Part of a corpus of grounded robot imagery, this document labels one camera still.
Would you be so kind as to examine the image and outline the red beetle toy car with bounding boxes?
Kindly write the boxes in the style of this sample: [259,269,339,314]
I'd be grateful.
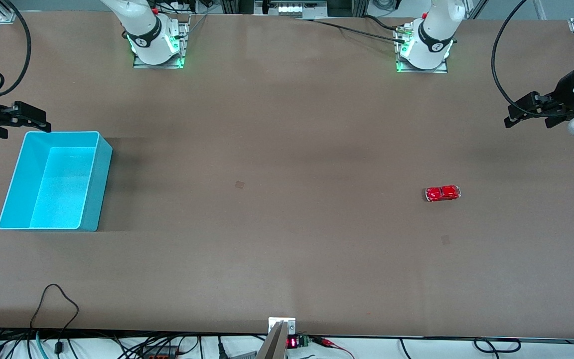
[425,184,462,203]

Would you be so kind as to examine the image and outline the blue plastic box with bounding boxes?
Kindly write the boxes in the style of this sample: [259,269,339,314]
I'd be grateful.
[0,131,114,233]

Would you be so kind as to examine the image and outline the lit white equipment panel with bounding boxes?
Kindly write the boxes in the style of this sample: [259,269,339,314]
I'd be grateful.
[254,0,329,20]

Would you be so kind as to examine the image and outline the black orange power strip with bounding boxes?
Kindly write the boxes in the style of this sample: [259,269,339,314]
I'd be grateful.
[140,344,178,359]

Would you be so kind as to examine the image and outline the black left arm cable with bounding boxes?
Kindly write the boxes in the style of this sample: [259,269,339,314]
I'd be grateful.
[491,0,574,119]

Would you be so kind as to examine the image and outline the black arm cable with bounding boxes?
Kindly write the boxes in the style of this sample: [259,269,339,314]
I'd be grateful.
[0,0,32,98]
[491,0,574,119]

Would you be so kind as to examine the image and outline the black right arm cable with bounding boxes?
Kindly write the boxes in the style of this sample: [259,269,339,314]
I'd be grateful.
[0,0,32,98]

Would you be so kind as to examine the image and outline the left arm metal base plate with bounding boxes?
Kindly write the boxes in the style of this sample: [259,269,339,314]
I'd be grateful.
[395,25,449,74]

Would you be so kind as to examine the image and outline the short black table cable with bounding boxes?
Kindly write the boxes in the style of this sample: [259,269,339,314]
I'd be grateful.
[363,15,398,31]

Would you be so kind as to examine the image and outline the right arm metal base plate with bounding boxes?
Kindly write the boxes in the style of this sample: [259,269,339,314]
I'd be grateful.
[133,15,191,69]

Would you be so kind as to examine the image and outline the long black table cable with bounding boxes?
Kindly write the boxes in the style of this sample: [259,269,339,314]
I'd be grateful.
[294,18,407,43]

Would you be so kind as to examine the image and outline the thin black looped cable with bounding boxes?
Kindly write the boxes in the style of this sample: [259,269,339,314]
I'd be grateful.
[30,284,80,352]

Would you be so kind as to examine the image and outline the black coiled cable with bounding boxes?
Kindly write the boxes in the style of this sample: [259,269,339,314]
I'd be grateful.
[399,338,522,359]

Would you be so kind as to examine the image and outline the red clip wires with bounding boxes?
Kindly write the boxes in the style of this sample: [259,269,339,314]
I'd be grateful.
[309,336,356,359]

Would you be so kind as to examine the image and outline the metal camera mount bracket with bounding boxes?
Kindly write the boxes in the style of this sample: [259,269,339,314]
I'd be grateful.
[256,317,297,359]

